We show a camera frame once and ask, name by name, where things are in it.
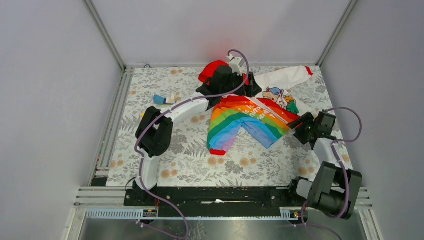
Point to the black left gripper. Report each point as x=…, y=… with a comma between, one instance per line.
x=250, y=90

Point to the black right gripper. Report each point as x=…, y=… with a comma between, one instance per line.
x=307, y=118

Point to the rainbow red white kids jacket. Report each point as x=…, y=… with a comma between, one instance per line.
x=264, y=116

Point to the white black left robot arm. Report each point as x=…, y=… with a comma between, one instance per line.
x=154, y=132

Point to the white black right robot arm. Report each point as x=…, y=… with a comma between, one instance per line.
x=335, y=189

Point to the blue white toy block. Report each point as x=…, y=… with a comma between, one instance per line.
x=160, y=100

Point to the floral patterned table mat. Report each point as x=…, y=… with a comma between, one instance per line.
x=188, y=162

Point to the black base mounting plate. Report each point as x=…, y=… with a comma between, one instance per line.
x=215, y=202

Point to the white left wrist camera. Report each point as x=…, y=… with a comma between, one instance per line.
x=236, y=63

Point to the aluminium frame rails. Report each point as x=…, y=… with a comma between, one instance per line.
x=79, y=213

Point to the grey slotted cable duct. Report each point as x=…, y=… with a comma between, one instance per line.
x=122, y=214

